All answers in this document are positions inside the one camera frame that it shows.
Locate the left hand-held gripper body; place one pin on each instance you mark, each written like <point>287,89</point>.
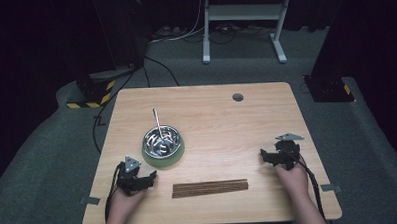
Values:
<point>130,181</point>

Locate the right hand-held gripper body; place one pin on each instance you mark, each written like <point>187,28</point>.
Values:
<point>286,152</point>

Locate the stainless steel bowl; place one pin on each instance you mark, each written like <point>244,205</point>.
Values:
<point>161,141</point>

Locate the row of wooden chopsticks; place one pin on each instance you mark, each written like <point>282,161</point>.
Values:
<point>209,188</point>

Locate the person's left hand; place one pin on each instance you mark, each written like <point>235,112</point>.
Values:
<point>126,203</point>

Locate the person's right hand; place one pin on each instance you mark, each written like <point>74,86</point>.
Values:
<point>294,180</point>

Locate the grey tape piece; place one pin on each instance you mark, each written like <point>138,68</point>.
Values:
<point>331,187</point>
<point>89,200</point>

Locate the metal spoon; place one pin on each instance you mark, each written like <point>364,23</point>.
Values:
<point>158,121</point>

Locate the grey table grommet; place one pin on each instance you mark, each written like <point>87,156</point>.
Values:
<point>237,97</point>

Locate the black stand base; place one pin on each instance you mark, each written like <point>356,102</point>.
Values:
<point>329,87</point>

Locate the black stand with striped base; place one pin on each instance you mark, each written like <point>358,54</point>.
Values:
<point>95,92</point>

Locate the white metal stand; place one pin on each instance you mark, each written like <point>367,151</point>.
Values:
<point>243,12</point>

